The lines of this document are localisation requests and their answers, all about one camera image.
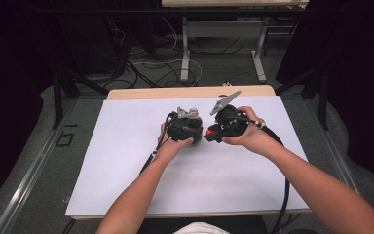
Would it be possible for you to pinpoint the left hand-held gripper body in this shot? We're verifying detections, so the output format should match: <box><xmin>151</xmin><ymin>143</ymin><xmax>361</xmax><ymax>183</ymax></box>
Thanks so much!
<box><xmin>166</xmin><ymin>106</ymin><xmax>196</xmax><ymax>143</ymax></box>

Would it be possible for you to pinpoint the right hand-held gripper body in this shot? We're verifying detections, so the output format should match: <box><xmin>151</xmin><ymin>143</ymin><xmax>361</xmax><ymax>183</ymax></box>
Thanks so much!
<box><xmin>209</xmin><ymin>90</ymin><xmax>251</xmax><ymax>139</ymax></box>

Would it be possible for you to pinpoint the person's left hand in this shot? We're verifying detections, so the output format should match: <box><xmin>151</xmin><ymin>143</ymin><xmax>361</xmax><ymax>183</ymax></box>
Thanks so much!
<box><xmin>157</xmin><ymin>122</ymin><xmax>196</xmax><ymax>161</ymax></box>

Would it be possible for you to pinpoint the person's right hand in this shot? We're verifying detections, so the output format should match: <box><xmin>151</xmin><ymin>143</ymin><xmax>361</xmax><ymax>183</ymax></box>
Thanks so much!
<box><xmin>222</xmin><ymin>105</ymin><xmax>286</xmax><ymax>156</ymax></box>

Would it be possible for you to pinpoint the white table mat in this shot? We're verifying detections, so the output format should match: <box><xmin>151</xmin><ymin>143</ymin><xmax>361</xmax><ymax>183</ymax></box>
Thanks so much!
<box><xmin>65</xmin><ymin>95</ymin><xmax>311</xmax><ymax>217</ymax></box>

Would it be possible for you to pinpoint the person's white clothing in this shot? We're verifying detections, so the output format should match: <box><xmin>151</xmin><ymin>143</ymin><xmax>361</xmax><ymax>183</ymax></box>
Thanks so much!
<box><xmin>172</xmin><ymin>221</ymin><xmax>231</xmax><ymax>234</ymax></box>

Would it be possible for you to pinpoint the white desk with metal legs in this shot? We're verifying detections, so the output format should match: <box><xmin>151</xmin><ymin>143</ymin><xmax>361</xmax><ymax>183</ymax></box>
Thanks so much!
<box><xmin>161</xmin><ymin>0</ymin><xmax>310</xmax><ymax>84</ymax></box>

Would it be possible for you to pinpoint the black metal stand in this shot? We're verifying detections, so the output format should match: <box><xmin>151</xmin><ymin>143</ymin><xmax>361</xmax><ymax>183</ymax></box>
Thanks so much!
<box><xmin>52</xmin><ymin>62</ymin><xmax>110</xmax><ymax>130</ymax></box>
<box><xmin>275</xmin><ymin>62</ymin><xmax>330</xmax><ymax>131</ymax></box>

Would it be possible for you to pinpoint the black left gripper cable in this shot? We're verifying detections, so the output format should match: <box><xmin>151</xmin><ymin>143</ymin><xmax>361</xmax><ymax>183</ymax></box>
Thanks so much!
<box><xmin>138</xmin><ymin>112</ymin><xmax>173</xmax><ymax>176</ymax></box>

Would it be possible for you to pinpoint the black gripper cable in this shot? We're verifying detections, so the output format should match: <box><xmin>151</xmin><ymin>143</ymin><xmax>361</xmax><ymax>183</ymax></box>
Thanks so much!
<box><xmin>237</xmin><ymin>116</ymin><xmax>291</xmax><ymax>234</ymax></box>
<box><xmin>138</xmin><ymin>112</ymin><xmax>173</xmax><ymax>176</ymax></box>

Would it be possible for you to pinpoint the bundle of black floor cables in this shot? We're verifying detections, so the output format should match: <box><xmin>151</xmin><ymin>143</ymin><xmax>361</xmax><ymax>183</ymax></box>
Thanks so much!
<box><xmin>101</xmin><ymin>19</ymin><xmax>246</xmax><ymax>90</ymax></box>

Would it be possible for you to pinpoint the white floor cable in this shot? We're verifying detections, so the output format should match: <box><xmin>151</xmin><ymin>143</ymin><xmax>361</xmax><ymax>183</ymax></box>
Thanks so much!
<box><xmin>132</xmin><ymin>16</ymin><xmax>204</xmax><ymax>87</ymax></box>

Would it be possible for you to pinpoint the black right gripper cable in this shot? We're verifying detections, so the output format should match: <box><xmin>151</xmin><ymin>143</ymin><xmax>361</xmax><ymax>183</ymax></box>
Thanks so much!
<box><xmin>237</xmin><ymin>116</ymin><xmax>291</xmax><ymax>234</ymax></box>

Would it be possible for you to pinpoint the aluminium floor rail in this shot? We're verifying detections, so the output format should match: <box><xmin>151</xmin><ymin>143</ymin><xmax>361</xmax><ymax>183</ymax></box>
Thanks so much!
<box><xmin>0</xmin><ymin>98</ymin><xmax>77</xmax><ymax>234</ymax></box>
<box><xmin>318</xmin><ymin>126</ymin><xmax>360</xmax><ymax>196</ymax></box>

